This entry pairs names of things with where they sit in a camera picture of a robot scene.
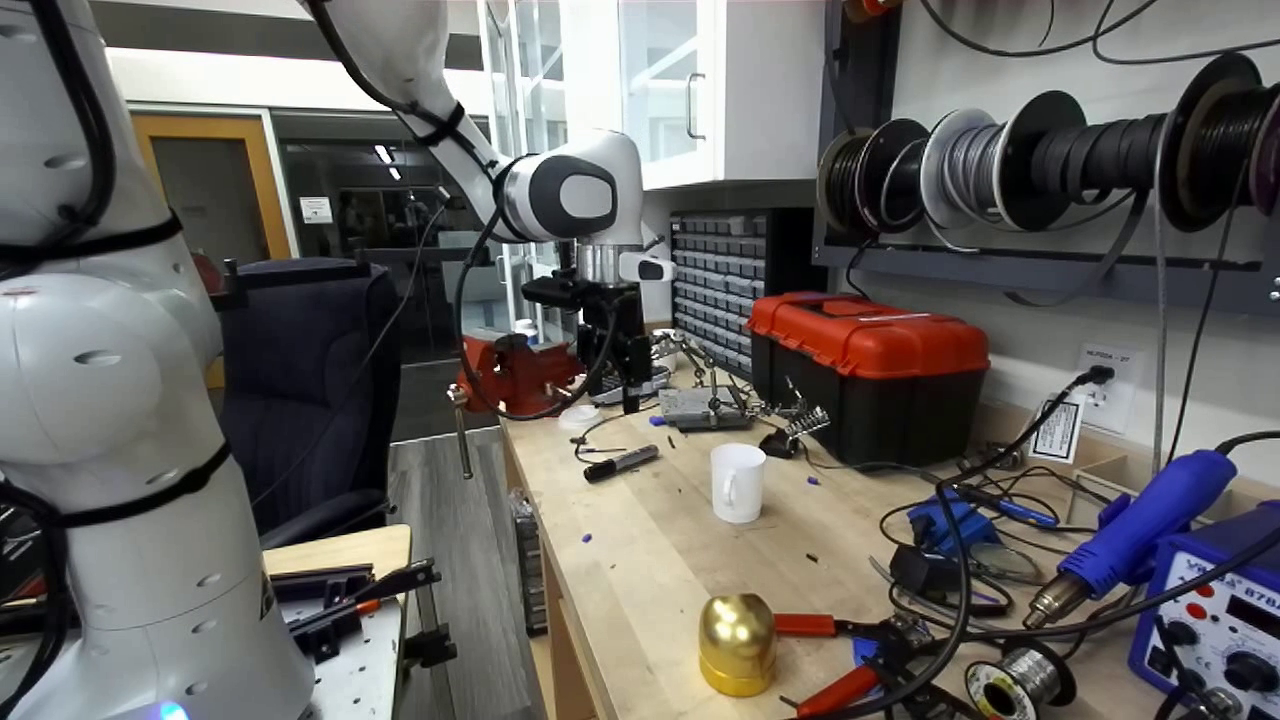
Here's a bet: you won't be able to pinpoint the black and silver marker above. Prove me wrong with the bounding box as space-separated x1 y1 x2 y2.
584 443 658 482

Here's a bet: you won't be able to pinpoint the grey parts drawer cabinet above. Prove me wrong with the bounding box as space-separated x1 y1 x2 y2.
669 216 763 377

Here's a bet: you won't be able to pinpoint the helping hands clip stand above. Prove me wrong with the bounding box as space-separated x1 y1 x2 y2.
760 389 831 459

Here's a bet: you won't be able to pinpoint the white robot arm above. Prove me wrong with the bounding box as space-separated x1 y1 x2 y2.
0 0 310 720

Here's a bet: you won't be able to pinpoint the solder wire spool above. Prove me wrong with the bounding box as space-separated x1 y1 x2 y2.
965 643 1077 720

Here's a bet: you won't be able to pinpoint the wire spool rack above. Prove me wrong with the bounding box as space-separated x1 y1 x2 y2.
815 50 1280 308

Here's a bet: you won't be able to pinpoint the red bench vise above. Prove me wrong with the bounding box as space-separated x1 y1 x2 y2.
447 333 581 421

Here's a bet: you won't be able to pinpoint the blue soldering station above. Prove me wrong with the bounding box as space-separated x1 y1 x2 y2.
1127 498 1280 720

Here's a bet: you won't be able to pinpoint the blue hot air gun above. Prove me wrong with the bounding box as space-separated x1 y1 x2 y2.
1022 446 1237 626

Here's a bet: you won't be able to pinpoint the dark blue office chair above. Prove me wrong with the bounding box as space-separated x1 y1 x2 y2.
221 255 400 542

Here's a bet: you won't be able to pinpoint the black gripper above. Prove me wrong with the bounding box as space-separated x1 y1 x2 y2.
521 270 651 394

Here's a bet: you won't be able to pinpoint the white mug cup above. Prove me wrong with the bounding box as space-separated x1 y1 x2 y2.
711 443 763 522

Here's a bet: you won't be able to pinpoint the red and black toolbox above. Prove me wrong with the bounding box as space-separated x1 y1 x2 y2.
746 290 989 468

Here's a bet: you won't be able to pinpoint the small wooden side table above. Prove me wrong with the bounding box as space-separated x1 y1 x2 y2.
265 522 410 720

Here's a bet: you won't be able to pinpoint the red handled pliers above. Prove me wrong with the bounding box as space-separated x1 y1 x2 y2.
773 613 904 720

